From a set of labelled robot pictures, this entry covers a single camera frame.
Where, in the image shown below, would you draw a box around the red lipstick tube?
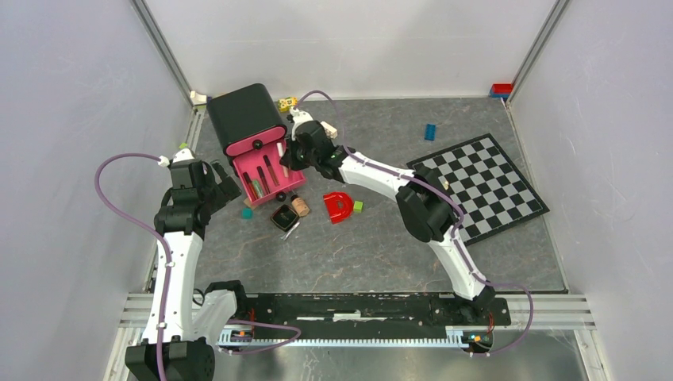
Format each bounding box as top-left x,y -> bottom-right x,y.
242,172 -> 257,202

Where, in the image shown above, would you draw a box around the green lip balm tube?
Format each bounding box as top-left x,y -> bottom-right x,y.
252,179 -> 265,198

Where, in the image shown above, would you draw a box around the small red lipstick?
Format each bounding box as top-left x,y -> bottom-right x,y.
257,166 -> 271,194

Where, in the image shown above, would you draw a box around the brown lip gloss tube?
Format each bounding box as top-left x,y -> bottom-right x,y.
263,155 -> 280,187

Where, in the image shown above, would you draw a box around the foundation bottle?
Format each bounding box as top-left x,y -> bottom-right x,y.
290,194 -> 310,217

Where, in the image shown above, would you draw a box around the black pink drawer organizer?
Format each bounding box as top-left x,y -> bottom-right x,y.
206,83 -> 306,206

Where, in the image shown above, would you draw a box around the silver tweezers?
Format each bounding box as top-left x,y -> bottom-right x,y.
281,221 -> 301,241

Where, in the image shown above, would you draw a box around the pink white lip gloss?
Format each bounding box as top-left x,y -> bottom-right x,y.
276,142 -> 289,179

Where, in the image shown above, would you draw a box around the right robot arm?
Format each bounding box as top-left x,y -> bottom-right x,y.
281,117 -> 495,324

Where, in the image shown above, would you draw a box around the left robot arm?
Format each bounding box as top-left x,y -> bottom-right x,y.
125,148 -> 249,380

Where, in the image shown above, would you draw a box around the wooden cube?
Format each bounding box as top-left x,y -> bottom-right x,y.
244,198 -> 256,210

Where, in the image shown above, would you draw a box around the white lego brick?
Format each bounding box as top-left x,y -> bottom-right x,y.
321,121 -> 338,140

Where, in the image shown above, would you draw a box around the teal cube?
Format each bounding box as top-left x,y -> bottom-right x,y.
241,208 -> 253,220

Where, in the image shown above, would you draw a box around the yellow toy block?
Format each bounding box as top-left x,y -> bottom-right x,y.
277,97 -> 298,113

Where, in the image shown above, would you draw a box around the black compact case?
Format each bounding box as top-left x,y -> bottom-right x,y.
270,205 -> 300,232

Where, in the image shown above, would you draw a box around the red D-shaped toy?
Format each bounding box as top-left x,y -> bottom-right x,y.
323,191 -> 354,225

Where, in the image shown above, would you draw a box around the small green cube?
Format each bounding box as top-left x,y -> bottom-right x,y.
352,201 -> 363,213

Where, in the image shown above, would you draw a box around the white toy block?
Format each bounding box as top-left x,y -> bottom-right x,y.
189,90 -> 208,107

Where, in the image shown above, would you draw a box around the blue lego brick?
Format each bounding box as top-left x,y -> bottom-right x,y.
424,124 -> 436,141

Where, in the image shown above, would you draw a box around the black white chessboard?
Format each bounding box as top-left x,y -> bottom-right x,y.
407,133 -> 549,245

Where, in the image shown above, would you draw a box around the red blue corner blocks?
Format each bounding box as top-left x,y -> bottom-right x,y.
489,83 -> 513,99

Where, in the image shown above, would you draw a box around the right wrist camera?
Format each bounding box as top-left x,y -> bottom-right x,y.
289,106 -> 314,138

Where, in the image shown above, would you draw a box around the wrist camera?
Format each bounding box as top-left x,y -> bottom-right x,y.
157,148 -> 196,167
289,106 -> 314,138

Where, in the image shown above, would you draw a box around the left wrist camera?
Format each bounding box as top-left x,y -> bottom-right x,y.
157,148 -> 196,167

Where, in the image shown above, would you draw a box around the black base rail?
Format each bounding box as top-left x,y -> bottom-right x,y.
241,292 -> 512,344

